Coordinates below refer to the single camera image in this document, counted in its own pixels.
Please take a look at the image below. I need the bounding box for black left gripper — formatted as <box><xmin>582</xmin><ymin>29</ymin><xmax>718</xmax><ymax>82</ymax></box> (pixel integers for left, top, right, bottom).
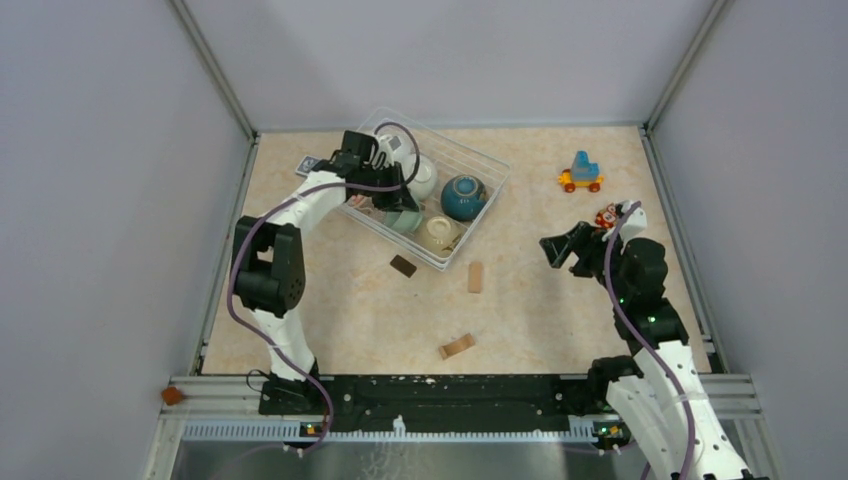
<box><xmin>360</xmin><ymin>161</ymin><xmax>418</xmax><ymax>214</ymax></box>

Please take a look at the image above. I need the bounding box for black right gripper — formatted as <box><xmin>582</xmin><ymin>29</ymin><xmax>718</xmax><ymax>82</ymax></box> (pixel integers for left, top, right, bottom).
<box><xmin>539</xmin><ymin>221</ymin><xmax>632</xmax><ymax>303</ymax></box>

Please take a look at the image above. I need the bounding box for dark brown block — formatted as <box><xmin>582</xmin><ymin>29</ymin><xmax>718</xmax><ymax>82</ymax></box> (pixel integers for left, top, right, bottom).
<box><xmin>389</xmin><ymin>255</ymin><xmax>418</xmax><ymax>278</ymax></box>

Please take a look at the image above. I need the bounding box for light wooden block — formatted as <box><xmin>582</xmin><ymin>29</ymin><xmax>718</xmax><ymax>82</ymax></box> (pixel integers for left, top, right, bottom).
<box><xmin>467</xmin><ymin>261</ymin><xmax>484</xmax><ymax>294</ymax></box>

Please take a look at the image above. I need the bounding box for small white bowl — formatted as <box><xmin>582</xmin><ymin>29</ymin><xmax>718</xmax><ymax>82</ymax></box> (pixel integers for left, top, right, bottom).
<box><xmin>375</xmin><ymin>133</ymin><xmax>414</xmax><ymax>168</ymax></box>

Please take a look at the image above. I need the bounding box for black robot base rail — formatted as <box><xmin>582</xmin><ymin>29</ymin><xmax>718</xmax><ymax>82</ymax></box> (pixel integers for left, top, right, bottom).
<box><xmin>258</xmin><ymin>374</ymin><xmax>612</xmax><ymax>434</ymax></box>

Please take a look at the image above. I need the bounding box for arched wooden block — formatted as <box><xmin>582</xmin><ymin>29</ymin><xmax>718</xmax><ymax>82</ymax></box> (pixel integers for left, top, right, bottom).
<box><xmin>438</xmin><ymin>333</ymin><xmax>476</xmax><ymax>360</ymax></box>

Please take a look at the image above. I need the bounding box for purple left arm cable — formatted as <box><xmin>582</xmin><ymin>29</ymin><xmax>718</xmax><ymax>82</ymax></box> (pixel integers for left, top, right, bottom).
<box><xmin>225</xmin><ymin>121</ymin><xmax>423</xmax><ymax>458</ymax></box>

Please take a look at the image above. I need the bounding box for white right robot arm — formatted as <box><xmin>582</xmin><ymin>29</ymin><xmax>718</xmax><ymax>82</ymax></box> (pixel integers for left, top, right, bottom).
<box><xmin>539</xmin><ymin>222</ymin><xmax>755</xmax><ymax>479</ymax></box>

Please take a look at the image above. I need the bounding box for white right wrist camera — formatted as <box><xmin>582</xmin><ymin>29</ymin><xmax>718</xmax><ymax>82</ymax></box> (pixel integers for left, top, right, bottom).
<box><xmin>602</xmin><ymin>200</ymin><xmax>648</xmax><ymax>245</ymax></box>

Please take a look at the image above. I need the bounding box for colourful toy block car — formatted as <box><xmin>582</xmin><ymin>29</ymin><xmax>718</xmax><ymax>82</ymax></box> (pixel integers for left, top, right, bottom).
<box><xmin>557</xmin><ymin>150</ymin><xmax>604</xmax><ymax>193</ymax></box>

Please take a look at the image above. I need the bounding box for light green celadon bowl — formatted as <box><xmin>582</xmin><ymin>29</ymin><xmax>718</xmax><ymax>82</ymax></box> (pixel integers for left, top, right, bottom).
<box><xmin>383</xmin><ymin>211</ymin><xmax>423</xmax><ymax>234</ymax></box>

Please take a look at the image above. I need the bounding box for dark teal bowl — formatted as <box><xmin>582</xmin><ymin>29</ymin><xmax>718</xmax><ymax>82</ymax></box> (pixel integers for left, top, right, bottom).
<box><xmin>440</xmin><ymin>175</ymin><xmax>488</xmax><ymax>222</ymax></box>

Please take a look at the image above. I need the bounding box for orange block on frame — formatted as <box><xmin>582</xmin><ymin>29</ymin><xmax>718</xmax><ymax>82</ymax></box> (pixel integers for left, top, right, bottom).
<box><xmin>161</xmin><ymin>386</ymin><xmax>185</xmax><ymax>406</ymax></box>

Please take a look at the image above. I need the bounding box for white orange pattern bowl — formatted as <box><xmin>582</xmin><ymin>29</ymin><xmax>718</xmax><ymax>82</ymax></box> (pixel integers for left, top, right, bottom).
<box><xmin>347</xmin><ymin>195</ymin><xmax>373</xmax><ymax>210</ymax></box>

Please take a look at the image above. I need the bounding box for beige flower pattern bowl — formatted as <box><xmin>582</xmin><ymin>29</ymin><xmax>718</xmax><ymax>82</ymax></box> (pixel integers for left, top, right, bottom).
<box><xmin>415</xmin><ymin>215</ymin><xmax>465</xmax><ymax>258</ymax></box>

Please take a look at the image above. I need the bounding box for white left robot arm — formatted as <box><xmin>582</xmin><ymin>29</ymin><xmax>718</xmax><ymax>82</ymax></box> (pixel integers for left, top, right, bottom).
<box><xmin>226</xmin><ymin>123</ymin><xmax>421</xmax><ymax>414</ymax></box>

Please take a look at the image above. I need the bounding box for large white bowl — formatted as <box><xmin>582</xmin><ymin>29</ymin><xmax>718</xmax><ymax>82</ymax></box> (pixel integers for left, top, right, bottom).
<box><xmin>401</xmin><ymin>154</ymin><xmax>438</xmax><ymax>202</ymax></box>

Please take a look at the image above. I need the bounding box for blue playing card box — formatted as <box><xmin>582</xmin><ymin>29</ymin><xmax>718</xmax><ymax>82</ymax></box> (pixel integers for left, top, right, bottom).
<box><xmin>295</xmin><ymin>155</ymin><xmax>325</xmax><ymax>178</ymax></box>

